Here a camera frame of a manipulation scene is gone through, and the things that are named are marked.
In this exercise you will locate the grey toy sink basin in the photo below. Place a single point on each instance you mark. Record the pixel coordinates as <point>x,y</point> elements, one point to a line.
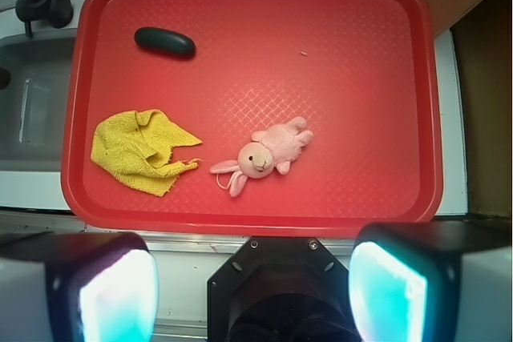
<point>34,104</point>

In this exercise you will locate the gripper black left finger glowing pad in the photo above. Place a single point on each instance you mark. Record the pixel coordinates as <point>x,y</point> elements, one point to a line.
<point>77,287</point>

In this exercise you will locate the dark green oval stone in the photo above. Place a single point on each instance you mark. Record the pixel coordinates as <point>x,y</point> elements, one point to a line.
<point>165,42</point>

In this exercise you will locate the red plastic tray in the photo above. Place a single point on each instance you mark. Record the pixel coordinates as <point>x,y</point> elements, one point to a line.
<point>367,89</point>

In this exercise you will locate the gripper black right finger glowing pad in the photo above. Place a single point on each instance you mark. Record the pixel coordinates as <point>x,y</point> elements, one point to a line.
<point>446,280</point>

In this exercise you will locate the yellow cloth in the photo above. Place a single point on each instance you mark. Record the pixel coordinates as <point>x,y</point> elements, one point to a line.
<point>136,148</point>

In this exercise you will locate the black toy faucet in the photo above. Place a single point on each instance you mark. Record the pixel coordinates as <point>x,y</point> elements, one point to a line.
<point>57,13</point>

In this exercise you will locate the pink plush bunny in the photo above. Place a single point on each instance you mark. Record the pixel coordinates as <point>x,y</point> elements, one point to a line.
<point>272,149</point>

